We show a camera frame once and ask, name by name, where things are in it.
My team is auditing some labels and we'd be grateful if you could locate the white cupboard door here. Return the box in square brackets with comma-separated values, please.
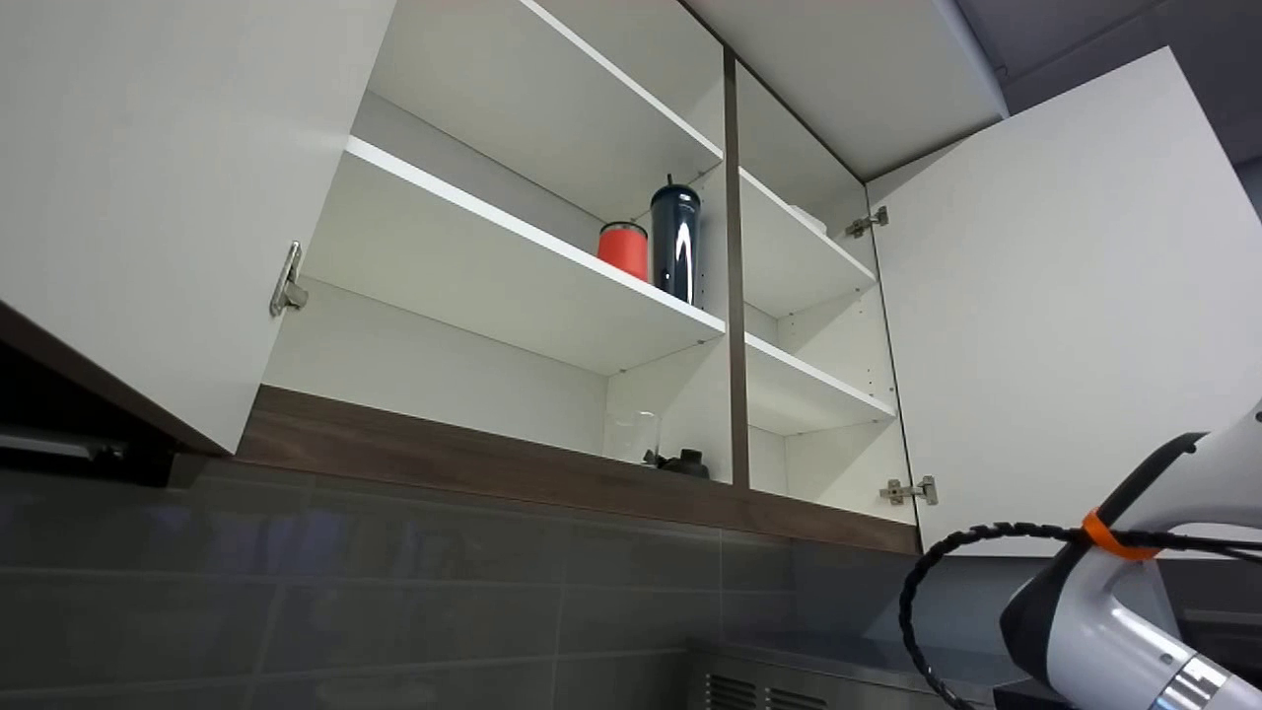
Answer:
[863, 46, 1262, 565]
[0, 0, 403, 457]

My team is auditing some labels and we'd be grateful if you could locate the small black object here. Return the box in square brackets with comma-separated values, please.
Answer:
[641, 445, 713, 481]

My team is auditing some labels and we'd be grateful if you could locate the orange cable strap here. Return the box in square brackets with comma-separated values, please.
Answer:
[1080, 508, 1159, 566]

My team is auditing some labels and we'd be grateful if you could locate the white wall cupboard carcass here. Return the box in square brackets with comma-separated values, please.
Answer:
[260, 0, 1016, 524]

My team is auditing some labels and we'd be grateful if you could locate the red cup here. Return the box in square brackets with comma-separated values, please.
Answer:
[595, 215, 654, 283]

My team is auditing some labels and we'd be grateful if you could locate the grey vented metal appliance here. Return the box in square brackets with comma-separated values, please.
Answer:
[682, 635, 1016, 710]

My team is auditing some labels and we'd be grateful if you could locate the brown wooden cupboard trim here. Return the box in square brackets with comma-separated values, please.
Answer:
[232, 383, 921, 558]

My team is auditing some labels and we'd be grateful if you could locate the grey cupboard divider post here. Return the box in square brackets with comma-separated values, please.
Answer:
[717, 46, 755, 494]

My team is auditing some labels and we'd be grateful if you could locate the metal door hinge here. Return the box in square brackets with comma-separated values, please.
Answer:
[843, 201, 895, 240]
[874, 469, 943, 508]
[269, 240, 314, 324]

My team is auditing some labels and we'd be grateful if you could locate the dark blue tumbler with lid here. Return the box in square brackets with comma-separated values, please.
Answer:
[647, 172, 707, 308]

